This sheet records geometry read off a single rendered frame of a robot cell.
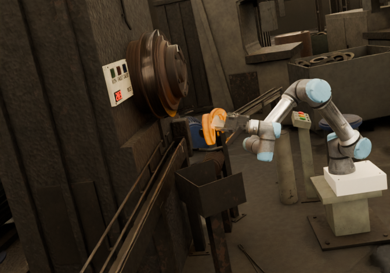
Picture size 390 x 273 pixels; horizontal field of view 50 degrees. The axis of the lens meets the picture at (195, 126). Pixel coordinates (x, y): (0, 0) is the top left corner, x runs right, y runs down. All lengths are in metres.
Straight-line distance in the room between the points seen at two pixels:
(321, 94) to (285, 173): 0.97
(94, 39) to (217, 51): 3.22
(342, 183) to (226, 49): 2.88
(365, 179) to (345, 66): 2.03
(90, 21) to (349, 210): 1.72
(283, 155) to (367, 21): 3.23
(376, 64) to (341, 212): 2.19
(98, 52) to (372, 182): 1.57
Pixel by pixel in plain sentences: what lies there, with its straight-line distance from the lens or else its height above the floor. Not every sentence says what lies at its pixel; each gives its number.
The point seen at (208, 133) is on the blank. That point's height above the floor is 0.83.
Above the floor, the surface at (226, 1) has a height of 1.51.
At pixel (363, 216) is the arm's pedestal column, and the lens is 2.61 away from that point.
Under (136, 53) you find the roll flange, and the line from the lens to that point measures 2.14.
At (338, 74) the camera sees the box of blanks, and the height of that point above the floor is 0.63.
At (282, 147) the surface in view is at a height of 0.43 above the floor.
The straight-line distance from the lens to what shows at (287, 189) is 3.02.
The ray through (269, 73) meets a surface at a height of 0.65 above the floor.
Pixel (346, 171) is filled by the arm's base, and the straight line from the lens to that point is 2.50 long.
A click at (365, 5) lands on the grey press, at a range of 5.93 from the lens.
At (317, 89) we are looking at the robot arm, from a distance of 2.14.
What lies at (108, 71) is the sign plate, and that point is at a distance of 1.86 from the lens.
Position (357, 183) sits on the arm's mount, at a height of 0.36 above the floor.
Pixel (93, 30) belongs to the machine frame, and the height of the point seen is 1.39.
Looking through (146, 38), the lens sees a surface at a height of 1.32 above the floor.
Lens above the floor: 1.35
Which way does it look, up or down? 14 degrees down
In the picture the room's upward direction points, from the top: 11 degrees counter-clockwise
